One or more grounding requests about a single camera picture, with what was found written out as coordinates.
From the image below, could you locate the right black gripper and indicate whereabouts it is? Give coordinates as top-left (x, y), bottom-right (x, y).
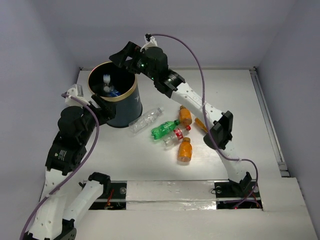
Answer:
top-left (110, 40), bottom-right (158, 81)

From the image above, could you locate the clear bottle blue label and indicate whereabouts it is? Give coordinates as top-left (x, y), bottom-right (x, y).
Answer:
top-left (103, 83), bottom-right (121, 98)

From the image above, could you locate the clear plastic bottle unlabelled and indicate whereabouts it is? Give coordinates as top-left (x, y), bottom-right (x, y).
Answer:
top-left (103, 74), bottom-right (113, 92)

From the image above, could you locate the clear plastic bottle white cap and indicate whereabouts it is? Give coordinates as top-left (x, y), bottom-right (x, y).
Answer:
top-left (128, 107), bottom-right (164, 137)

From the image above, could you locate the large orange bottle blue label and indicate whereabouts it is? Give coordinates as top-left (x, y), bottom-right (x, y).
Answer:
top-left (194, 117), bottom-right (208, 133)

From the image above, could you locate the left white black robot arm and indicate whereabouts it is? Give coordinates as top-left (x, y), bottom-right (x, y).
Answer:
top-left (19, 91), bottom-right (116, 240)

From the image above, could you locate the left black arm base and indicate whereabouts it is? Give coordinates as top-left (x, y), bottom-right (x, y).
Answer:
top-left (89, 181), bottom-right (127, 211)

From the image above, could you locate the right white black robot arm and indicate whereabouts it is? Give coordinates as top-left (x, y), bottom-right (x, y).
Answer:
top-left (109, 41), bottom-right (252, 197)

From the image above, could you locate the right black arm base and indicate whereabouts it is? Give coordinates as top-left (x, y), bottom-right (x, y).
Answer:
top-left (210, 181), bottom-right (263, 210)

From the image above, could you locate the dark bin with gold rim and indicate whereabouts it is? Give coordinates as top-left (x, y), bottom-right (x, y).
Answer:
top-left (87, 61), bottom-right (143, 128)

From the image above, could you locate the green plastic bottle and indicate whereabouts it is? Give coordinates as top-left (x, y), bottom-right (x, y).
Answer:
top-left (151, 119), bottom-right (180, 140)

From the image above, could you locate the clear bottle red label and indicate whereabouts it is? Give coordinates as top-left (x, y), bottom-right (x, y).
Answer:
top-left (163, 125), bottom-right (191, 148)

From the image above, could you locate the small orange bottle upper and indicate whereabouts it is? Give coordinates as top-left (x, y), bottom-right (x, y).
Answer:
top-left (178, 105), bottom-right (192, 126)

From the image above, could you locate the small orange bottle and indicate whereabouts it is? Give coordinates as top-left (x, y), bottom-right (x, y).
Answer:
top-left (177, 137), bottom-right (193, 163)
top-left (178, 105), bottom-right (192, 126)

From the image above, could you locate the small orange bottle lower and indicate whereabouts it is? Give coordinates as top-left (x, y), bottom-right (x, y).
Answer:
top-left (177, 137), bottom-right (193, 163)

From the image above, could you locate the silver foil strip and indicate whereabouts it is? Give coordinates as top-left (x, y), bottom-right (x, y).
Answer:
top-left (125, 180), bottom-right (217, 211)

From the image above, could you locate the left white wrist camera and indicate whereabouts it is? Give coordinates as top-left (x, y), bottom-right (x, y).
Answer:
top-left (62, 84), bottom-right (89, 107)

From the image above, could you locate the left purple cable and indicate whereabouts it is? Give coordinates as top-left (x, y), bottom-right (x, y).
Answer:
top-left (19, 92), bottom-right (101, 240)

